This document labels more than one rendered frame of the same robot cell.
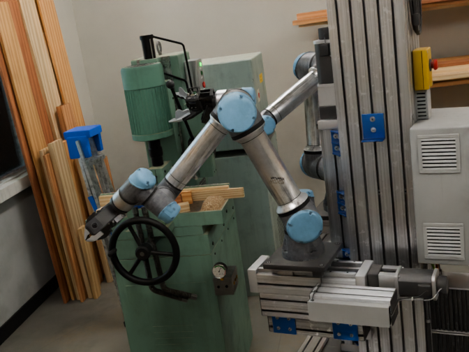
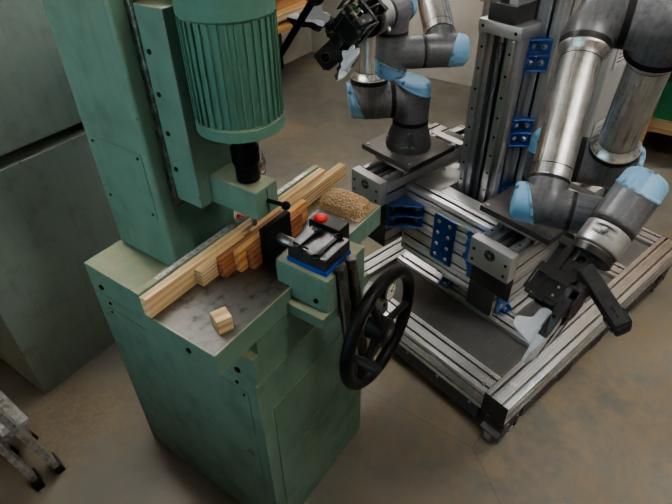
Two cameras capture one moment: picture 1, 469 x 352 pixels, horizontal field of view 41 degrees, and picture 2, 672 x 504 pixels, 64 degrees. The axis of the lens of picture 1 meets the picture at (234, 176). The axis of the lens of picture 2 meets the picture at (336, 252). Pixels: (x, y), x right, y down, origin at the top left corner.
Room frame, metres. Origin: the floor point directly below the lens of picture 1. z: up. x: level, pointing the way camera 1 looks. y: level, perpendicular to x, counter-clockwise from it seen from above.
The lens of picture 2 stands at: (2.12, 1.16, 1.67)
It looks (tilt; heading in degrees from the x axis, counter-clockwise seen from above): 39 degrees down; 293
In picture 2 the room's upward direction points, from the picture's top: 1 degrees counter-clockwise
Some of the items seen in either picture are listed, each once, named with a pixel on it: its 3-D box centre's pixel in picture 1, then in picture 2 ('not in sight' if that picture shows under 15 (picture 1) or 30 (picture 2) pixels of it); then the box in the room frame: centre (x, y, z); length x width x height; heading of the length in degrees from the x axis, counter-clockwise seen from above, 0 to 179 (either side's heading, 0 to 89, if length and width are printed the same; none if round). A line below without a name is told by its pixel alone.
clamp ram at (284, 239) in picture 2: not in sight; (286, 241); (2.58, 0.35, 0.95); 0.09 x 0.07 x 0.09; 78
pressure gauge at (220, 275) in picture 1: (220, 272); (385, 291); (2.42, 0.11, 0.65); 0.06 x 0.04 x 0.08; 78
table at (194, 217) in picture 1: (156, 217); (291, 269); (2.58, 0.35, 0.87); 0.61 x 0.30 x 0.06; 78
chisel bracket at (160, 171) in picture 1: (161, 174); (244, 193); (2.70, 0.32, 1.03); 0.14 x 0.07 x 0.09; 168
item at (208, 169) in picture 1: (204, 163); not in sight; (2.83, 0.13, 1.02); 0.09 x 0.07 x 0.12; 78
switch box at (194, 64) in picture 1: (195, 77); not in sight; (2.96, 0.12, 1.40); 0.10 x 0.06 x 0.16; 168
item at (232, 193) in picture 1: (183, 197); (280, 216); (2.66, 0.23, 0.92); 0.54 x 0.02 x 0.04; 78
